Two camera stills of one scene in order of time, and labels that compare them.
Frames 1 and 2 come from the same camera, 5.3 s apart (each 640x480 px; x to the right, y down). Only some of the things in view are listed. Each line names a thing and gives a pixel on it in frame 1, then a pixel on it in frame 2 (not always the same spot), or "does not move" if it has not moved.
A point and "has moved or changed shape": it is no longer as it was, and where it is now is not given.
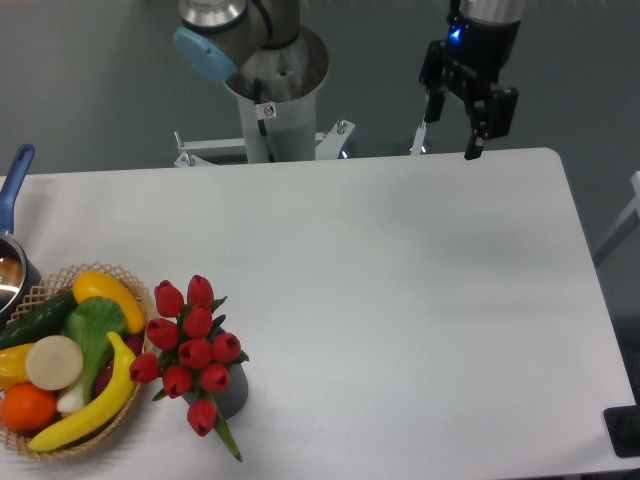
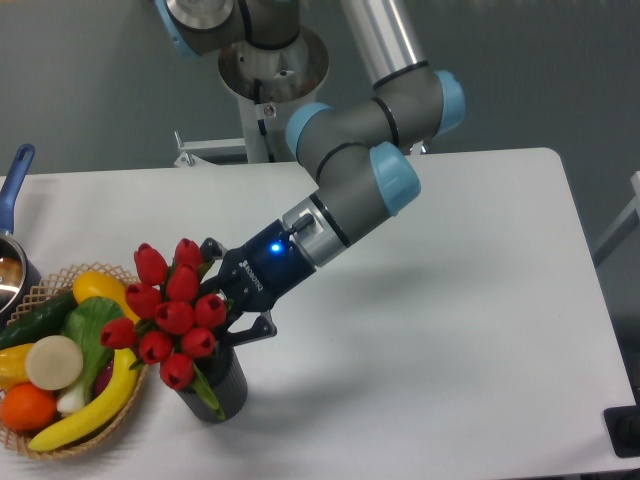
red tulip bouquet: (188, 356) has moved or changed shape
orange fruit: (26, 407) does not move
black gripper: (472, 61) to (258, 276)
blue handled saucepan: (19, 278) does not move
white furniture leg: (629, 222) does not move
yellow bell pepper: (13, 369) does not move
